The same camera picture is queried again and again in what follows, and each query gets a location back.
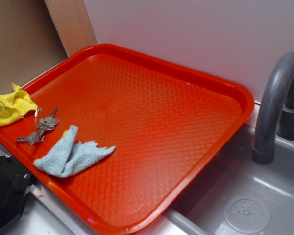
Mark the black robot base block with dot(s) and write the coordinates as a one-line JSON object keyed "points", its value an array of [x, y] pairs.
{"points": [[15, 184]]}

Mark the light blue cloth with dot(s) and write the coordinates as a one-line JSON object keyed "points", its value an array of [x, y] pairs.
{"points": [[68, 158]]}

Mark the grey plastic sink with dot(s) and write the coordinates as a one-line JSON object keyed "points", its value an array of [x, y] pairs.
{"points": [[199, 208]]}

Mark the wooden board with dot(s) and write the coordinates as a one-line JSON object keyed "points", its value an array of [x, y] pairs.
{"points": [[72, 23]]}

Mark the grey curved faucet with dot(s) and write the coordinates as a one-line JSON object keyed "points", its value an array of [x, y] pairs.
{"points": [[276, 114]]}

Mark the sink drain cover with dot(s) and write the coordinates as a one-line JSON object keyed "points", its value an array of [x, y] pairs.
{"points": [[247, 213]]}

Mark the yellow cloth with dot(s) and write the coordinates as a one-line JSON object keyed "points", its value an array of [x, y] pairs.
{"points": [[15, 105]]}

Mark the silver keys on ring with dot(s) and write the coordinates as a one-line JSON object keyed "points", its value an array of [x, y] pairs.
{"points": [[42, 124]]}

